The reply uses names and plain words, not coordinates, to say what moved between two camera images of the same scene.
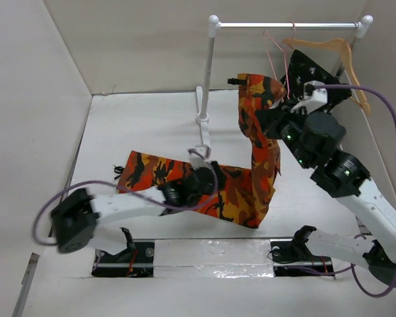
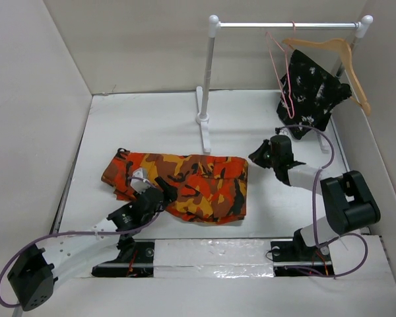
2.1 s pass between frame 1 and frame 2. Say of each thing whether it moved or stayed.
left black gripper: moved
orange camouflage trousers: moved
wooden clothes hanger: stayed
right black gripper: moved
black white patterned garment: stayed
